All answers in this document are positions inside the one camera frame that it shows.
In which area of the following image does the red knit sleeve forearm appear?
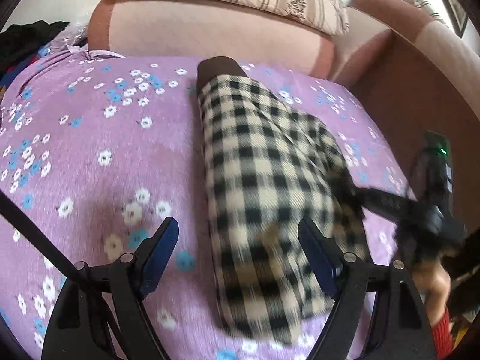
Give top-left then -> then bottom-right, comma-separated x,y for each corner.
432,309 -> 453,360

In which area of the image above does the black garment pile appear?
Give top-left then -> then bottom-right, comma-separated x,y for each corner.
0,20 -> 68,87

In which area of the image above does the black cream checked coat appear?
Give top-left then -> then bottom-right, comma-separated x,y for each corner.
197,57 -> 370,345

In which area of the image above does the person's right hand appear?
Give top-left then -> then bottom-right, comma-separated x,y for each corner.
411,259 -> 451,328

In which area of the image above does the pink brown padded headboard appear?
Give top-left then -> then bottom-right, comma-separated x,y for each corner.
88,0 -> 395,87

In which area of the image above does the purple floral bed sheet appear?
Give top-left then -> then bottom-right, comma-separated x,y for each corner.
1,50 -> 407,359

